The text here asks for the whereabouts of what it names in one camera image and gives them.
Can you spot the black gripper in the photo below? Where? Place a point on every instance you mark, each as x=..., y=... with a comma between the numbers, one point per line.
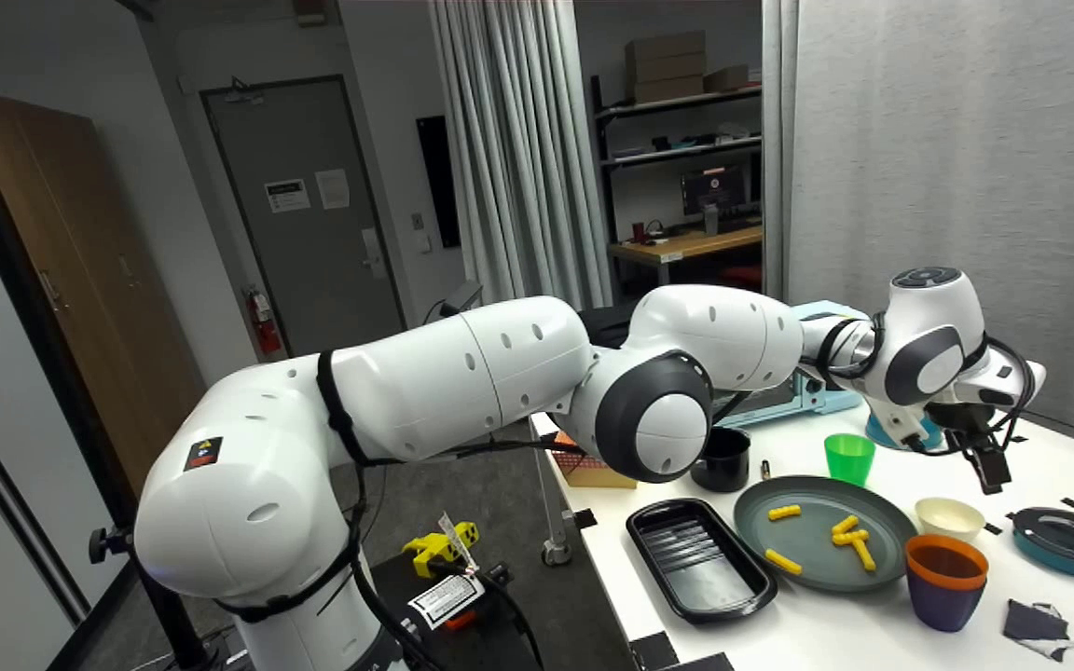
x=969, y=431

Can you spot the small white bowl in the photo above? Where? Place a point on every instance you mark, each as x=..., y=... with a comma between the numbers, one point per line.
x=947, y=520

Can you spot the yellow toy fry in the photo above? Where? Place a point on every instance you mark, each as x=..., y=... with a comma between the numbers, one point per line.
x=846, y=528
x=865, y=557
x=779, y=562
x=783, y=511

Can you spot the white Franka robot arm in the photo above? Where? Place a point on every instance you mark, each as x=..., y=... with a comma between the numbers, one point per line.
x=437, y=374

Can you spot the gray round plate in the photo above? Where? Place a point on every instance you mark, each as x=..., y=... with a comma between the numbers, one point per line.
x=810, y=585

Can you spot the black pan lid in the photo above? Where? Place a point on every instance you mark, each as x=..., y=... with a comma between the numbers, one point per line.
x=1069, y=536

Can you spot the small teal dish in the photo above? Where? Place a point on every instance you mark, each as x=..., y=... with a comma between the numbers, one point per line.
x=895, y=433

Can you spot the orange plastic cup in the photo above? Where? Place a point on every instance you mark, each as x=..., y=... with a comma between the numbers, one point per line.
x=947, y=564

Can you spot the green translucent plastic cup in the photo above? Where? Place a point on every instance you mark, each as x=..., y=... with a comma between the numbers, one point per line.
x=846, y=464

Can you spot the purple plastic cup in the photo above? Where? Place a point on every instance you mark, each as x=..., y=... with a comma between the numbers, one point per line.
x=944, y=610

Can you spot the dark cloth patch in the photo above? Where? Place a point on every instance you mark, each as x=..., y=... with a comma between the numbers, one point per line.
x=1036, y=623

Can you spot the black and copper battery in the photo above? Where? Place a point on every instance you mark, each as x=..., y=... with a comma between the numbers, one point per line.
x=765, y=470

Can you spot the black rectangular plastic tray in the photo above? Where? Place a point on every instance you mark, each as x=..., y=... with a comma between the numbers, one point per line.
x=697, y=564

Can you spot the black tape strip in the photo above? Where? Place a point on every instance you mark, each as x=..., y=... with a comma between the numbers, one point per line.
x=650, y=653
x=705, y=666
x=581, y=515

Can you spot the wooden desk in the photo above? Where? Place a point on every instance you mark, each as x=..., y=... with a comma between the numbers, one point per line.
x=688, y=249

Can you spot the white curtain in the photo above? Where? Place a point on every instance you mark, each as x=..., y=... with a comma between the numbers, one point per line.
x=511, y=125
x=779, y=125

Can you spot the thin pole with black base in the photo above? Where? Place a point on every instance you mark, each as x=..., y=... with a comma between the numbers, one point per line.
x=552, y=510

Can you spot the dark storage shelf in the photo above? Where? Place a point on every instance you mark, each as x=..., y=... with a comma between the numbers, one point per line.
x=672, y=134

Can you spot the brown cardboard box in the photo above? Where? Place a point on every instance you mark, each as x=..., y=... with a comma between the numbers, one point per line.
x=670, y=64

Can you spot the yellow tool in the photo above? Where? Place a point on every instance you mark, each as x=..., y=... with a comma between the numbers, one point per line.
x=437, y=550

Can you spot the white label card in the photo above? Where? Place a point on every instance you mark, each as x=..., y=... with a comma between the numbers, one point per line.
x=446, y=602

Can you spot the white paper sign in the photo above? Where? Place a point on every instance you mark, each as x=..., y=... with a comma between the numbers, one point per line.
x=287, y=196
x=334, y=190

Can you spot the gray door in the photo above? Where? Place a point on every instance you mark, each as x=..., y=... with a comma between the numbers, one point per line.
x=301, y=249

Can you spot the red fire extinguisher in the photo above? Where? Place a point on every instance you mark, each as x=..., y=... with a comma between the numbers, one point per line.
x=263, y=321

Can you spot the black round knob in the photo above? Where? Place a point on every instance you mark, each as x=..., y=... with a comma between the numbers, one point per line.
x=104, y=546

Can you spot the brown wooden panel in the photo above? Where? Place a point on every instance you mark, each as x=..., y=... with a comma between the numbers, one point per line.
x=63, y=273

